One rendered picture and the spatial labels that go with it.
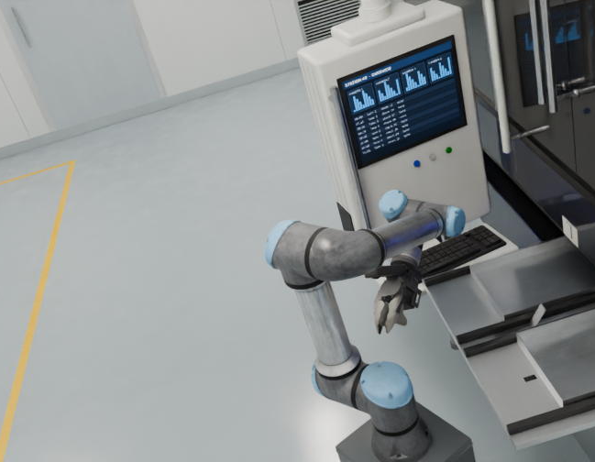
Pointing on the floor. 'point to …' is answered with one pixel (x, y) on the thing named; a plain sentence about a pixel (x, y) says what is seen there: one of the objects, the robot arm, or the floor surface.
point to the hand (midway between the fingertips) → (382, 326)
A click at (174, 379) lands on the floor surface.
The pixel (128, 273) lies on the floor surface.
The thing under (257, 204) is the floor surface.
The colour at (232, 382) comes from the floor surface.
